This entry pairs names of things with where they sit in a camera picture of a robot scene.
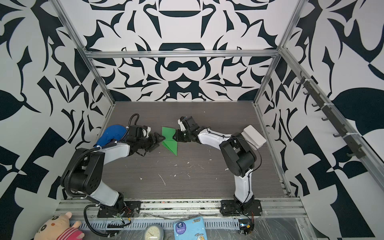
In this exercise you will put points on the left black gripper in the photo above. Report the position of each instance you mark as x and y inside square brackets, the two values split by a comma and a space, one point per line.
[154, 142]

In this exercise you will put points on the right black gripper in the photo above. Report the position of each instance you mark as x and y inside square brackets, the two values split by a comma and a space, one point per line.
[178, 136]

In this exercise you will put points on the green square paper sheet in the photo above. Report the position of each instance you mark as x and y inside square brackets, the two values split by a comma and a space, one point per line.
[169, 143]

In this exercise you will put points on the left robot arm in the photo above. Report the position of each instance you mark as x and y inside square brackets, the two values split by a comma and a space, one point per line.
[82, 178]

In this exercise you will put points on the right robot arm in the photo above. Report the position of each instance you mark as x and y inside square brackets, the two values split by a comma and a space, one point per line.
[237, 153]

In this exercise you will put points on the blue cloth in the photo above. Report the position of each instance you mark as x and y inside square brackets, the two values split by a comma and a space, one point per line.
[111, 134]

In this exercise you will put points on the white box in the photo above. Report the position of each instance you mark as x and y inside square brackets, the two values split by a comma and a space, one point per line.
[254, 137]

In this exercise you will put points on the round clock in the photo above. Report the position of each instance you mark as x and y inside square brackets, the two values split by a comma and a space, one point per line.
[154, 232]

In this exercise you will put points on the blue booklet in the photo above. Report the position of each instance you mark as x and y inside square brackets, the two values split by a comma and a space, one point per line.
[191, 229]

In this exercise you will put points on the small electronics board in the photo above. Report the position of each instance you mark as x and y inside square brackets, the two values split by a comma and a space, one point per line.
[246, 226]

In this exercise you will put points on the plush toy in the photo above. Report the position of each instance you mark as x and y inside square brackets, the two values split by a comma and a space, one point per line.
[58, 228]

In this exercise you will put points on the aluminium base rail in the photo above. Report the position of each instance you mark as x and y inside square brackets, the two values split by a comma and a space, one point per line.
[183, 208]

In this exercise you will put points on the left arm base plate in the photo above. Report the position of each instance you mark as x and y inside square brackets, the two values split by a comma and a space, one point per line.
[126, 210]

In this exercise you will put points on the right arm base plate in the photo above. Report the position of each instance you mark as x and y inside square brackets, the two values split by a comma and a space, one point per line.
[237, 208]

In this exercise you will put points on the white cable duct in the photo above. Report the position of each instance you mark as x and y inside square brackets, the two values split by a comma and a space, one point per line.
[142, 224]

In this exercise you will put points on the black hook rail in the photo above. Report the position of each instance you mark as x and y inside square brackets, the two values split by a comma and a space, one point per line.
[333, 115]

